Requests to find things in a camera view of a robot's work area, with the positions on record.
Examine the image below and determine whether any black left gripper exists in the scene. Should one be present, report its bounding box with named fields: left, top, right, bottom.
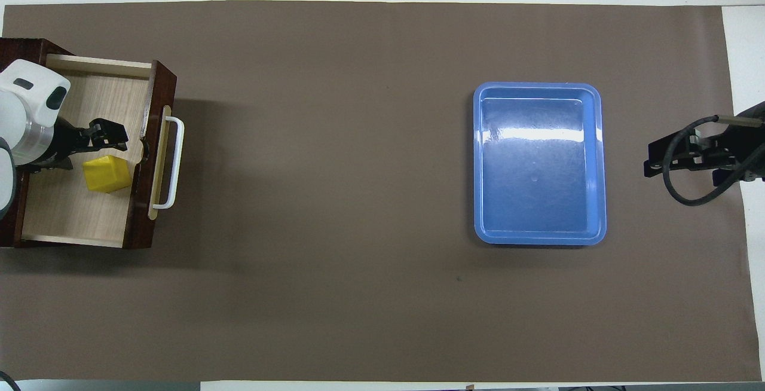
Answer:
left=30, top=117, right=129, bottom=170

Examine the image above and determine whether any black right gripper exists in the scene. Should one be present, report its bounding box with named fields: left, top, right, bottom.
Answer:
left=644, top=101, right=765, bottom=184

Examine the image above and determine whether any yellow cube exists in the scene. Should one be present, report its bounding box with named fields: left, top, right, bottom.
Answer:
left=82, top=155, right=133, bottom=194

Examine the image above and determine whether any wooden drawer with white handle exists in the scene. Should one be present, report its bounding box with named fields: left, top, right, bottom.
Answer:
left=13, top=53, right=185, bottom=250

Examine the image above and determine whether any blue plastic tray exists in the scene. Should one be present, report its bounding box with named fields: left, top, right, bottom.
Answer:
left=473, top=82, right=607, bottom=246

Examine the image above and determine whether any brown table mat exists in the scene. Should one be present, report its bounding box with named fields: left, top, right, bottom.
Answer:
left=0, top=1, right=763, bottom=383

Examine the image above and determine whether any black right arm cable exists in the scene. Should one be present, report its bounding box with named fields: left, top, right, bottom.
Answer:
left=662, top=115, right=765, bottom=206

